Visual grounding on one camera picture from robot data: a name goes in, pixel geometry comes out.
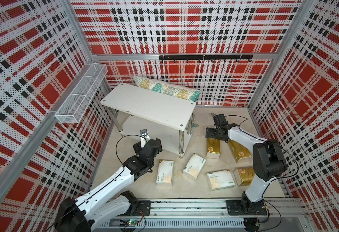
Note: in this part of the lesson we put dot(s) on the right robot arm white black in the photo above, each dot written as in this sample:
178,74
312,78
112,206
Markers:
268,163

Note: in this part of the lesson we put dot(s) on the small green circuit board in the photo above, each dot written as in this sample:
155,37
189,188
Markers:
129,223

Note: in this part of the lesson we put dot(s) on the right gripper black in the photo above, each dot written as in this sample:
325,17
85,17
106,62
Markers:
211,135

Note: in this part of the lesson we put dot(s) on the white wire mesh basket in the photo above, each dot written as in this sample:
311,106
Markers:
74,107

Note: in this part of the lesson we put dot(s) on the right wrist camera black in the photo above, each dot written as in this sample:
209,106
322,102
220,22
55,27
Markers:
220,121

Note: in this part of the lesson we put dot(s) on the geometric patterned pillow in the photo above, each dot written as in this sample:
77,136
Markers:
167,88

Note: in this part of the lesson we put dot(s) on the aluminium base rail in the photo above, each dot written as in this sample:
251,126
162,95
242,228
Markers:
278,215

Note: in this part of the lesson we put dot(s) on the black wall hook rail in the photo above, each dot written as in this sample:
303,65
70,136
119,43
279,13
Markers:
236,57

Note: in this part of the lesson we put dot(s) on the white two-tier shelf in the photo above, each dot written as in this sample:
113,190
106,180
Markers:
165,117

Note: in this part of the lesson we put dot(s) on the white tissue pack left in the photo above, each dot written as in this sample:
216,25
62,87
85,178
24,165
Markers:
165,173

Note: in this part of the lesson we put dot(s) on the white tissue pack right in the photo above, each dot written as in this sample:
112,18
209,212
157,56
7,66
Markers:
220,180

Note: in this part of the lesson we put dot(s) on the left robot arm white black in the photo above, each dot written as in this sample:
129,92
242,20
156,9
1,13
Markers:
87,212

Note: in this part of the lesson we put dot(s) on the gold tissue pack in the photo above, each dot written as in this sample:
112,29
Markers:
239,152
213,148
244,176

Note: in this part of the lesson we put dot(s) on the white tissue pack middle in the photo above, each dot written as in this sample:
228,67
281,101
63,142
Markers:
194,166

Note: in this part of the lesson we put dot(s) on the white tissue pack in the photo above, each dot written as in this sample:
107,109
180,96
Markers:
220,180
165,173
194,166

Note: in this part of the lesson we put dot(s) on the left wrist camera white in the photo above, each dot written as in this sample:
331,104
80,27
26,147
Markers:
144,137

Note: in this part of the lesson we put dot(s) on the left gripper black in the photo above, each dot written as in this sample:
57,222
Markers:
137,147

